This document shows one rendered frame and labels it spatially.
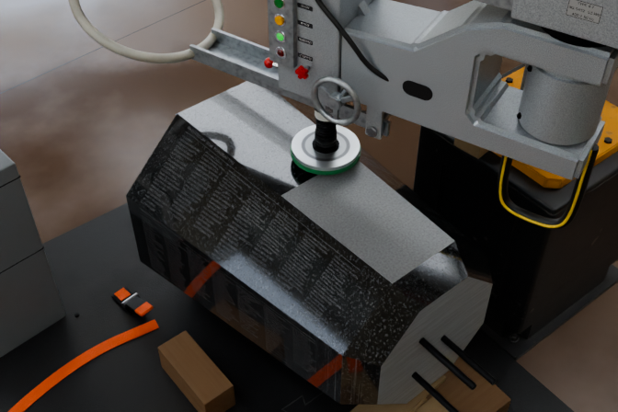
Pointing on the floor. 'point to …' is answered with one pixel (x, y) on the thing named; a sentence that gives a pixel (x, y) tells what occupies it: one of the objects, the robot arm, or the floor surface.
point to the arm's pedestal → (22, 267)
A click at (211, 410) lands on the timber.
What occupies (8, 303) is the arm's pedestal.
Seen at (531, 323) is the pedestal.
